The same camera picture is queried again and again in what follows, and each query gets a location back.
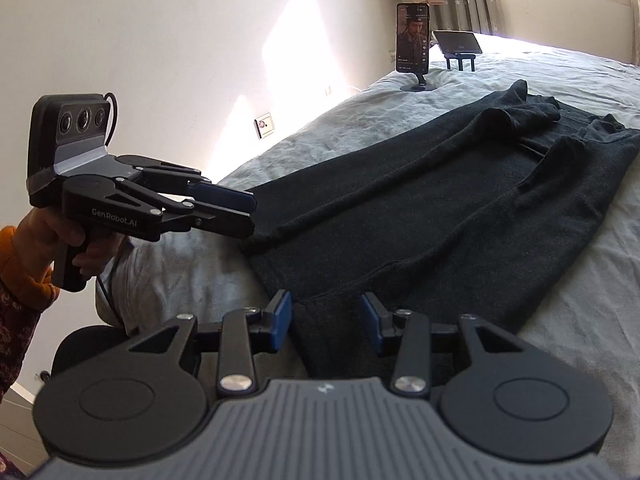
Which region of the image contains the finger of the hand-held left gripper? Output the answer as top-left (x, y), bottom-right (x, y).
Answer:
top-left (116, 156), bottom-right (259, 214)
top-left (116, 179), bottom-right (254, 241)

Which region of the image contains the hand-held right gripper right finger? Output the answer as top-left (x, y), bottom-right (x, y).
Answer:
top-left (360, 291), bottom-right (527, 394)

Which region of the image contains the black round seat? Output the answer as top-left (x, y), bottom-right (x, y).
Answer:
top-left (49, 324), bottom-right (132, 387)

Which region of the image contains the round-base phone stand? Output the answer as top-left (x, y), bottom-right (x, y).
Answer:
top-left (399, 72), bottom-right (437, 94)

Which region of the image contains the black sweater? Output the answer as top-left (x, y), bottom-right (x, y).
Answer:
top-left (239, 78), bottom-right (640, 382)

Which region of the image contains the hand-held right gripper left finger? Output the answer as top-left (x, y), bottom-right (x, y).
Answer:
top-left (128, 289), bottom-right (294, 394)

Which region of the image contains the white wall socket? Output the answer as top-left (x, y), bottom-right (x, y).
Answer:
top-left (253, 112), bottom-right (276, 139)

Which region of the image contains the person's left forearm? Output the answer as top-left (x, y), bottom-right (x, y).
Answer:
top-left (0, 225), bottom-right (61, 397)

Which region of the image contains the bed with grey sheet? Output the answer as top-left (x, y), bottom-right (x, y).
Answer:
top-left (95, 35), bottom-right (640, 480)

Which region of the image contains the small stool-shaped stand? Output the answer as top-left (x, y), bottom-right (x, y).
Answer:
top-left (444, 52), bottom-right (476, 72)

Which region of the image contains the person's left hand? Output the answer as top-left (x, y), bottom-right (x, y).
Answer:
top-left (21, 206), bottom-right (129, 279)

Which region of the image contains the black smartphone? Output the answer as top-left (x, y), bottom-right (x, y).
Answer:
top-left (395, 2), bottom-right (432, 76)

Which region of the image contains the small black tablet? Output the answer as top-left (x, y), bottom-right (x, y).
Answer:
top-left (432, 29), bottom-right (484, 56)

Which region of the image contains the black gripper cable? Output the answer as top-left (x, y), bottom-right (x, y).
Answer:
top-left (94, 92), bottom-right (142, 337)

